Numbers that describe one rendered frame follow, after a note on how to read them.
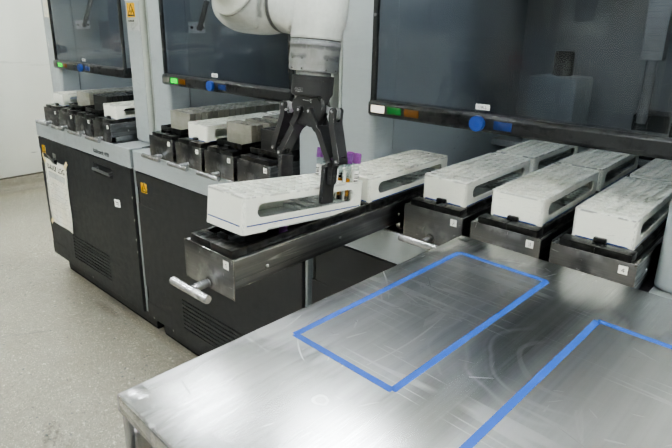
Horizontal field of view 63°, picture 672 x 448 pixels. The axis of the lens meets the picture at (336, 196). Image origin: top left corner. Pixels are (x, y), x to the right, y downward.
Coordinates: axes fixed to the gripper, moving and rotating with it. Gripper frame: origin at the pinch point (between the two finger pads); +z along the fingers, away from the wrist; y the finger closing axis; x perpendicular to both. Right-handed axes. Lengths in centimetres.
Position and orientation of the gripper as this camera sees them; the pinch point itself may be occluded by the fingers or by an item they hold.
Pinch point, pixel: (304, 185)
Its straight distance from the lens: 102.1
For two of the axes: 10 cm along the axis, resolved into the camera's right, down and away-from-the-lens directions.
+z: -0.9, 9.7, 2.2
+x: 6.7, -1.1, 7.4
